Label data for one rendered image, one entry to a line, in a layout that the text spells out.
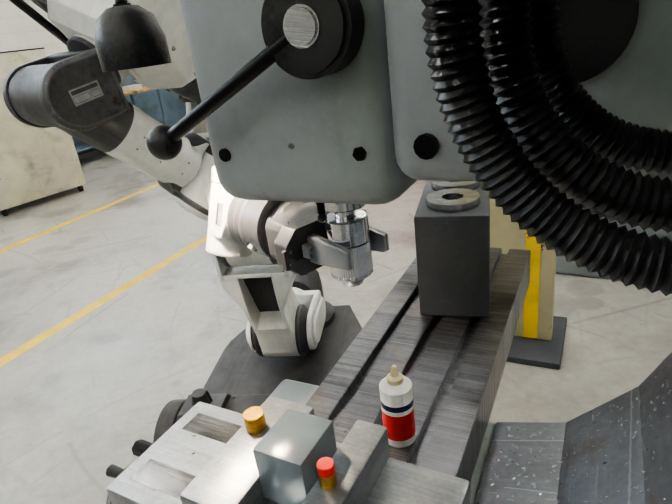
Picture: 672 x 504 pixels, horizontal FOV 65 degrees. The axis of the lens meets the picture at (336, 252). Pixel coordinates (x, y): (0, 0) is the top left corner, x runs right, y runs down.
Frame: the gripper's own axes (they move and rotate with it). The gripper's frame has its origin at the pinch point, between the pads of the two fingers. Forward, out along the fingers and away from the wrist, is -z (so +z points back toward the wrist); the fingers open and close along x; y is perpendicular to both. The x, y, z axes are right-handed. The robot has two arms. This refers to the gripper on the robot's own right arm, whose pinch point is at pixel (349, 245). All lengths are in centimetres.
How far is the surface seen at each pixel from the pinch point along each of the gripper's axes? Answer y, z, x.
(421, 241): 12.7, 12.8, 27.7
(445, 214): 8.3, 9.9, 30.5
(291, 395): 35.1, 23.4, 4.2
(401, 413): 21.3, -4.7, 1.2
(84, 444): 125, 165, -9
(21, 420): 126, 205, -24
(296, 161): -12.0, -4.5, -8.9
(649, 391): 21.9, -24.4, 23.2
